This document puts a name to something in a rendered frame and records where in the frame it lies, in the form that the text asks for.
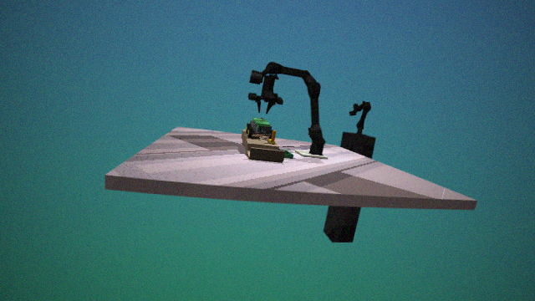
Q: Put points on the yellow wedge with orange handle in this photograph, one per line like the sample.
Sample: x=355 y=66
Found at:
x=272 y=141

